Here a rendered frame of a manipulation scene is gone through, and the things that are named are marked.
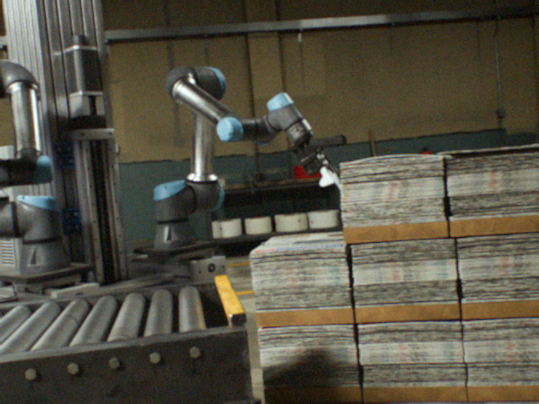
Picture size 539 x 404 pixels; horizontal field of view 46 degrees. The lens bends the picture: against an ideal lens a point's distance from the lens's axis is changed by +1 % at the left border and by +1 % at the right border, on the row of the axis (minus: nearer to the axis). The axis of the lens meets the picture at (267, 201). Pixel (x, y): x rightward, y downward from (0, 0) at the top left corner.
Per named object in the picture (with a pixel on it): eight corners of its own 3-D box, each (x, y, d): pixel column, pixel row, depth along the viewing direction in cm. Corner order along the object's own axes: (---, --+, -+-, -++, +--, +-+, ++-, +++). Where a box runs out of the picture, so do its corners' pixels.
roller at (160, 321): (173, 307, 155) (172, 287, 155) (172, 363, 109) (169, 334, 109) (153, 309, 155) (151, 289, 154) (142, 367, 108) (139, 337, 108)
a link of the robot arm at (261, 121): (237, 127, 207) (255, 109, 199) (263, 127, 214) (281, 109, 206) (245, 148, 205) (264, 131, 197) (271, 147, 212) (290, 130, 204)
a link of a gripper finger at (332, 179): (329, 199, 193) (316, 176, 198) (345, 187, 192) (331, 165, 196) (326, 195, 190) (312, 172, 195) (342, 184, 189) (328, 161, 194)
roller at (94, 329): (117, 315, 154) (119, 295, 153) (91, 376, 107) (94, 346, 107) (96, 314, 153) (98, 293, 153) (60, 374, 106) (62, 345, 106)
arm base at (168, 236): (146, 248, 232) (143, 220, 231) (180, 241, 242) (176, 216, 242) (171, 248, 221) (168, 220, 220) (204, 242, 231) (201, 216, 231)
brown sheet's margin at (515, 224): (440, 222, 211) (439, 209, 211) (532, 216, 205) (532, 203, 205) (450, 236, 174) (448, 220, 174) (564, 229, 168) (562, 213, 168)
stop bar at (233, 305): (228, 282, 154) (228, 274, 154) (249, 323, 111) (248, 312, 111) (215, 284, 154) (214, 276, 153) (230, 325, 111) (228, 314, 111)
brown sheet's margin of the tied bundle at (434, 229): (347, 236, 195) (346, 222, 195) (444, 230, 189) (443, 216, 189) (343, 243, 180) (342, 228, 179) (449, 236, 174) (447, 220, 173)
